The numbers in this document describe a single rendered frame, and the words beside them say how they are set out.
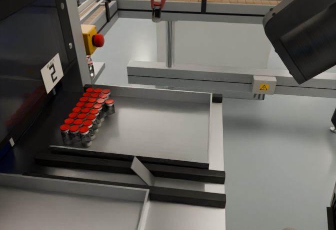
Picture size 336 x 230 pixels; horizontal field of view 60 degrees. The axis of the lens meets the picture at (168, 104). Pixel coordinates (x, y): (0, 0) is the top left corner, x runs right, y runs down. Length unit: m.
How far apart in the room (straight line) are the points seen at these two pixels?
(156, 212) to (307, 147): 1.68
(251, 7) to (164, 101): 0.83
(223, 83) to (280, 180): 0.66
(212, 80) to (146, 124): 1.00
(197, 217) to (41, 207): 0.29
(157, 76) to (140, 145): 1.06
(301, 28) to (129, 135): 0.52
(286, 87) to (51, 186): 1.41
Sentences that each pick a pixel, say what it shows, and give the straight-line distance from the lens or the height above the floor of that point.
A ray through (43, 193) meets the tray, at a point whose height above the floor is 0.88.
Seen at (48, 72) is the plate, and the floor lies 1.03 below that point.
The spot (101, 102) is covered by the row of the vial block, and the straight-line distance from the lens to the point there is 0.75.
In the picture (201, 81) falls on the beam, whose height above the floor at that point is 0.49.
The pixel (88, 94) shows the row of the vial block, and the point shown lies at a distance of 0.79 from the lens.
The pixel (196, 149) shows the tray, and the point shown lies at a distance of 0.67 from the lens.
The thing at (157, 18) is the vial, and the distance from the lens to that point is 0.75.
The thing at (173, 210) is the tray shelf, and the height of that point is 0.88.
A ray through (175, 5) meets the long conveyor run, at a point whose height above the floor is 0.92.
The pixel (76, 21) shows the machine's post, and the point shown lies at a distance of 0.83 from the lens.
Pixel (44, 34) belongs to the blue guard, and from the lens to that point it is 0.69.
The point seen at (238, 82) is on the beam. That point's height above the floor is 0.49.
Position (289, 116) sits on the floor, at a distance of 2.38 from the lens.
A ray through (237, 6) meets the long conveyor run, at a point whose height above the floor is 0.92.
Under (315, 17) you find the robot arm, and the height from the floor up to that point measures 1.27.
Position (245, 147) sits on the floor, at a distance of 2.01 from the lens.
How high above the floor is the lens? 1.35
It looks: 35 degrees down
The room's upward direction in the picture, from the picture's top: straight up
